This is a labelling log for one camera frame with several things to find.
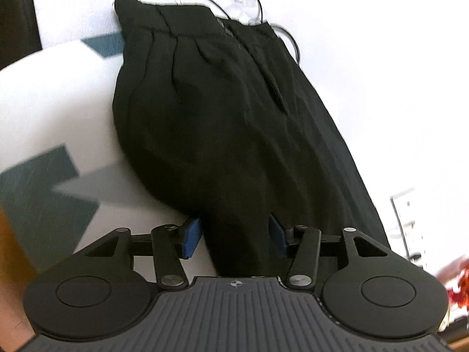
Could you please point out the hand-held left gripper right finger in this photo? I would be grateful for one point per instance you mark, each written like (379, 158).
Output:
(276, 237)

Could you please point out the black pants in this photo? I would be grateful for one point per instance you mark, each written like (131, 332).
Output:
(220, 117)

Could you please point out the white round-jack wall plate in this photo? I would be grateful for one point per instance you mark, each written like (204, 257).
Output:
(403, 207)

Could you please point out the orange and red toy figure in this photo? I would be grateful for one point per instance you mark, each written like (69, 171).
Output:
(460, 289)

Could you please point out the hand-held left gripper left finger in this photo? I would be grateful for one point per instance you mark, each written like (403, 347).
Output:
(192, 237)

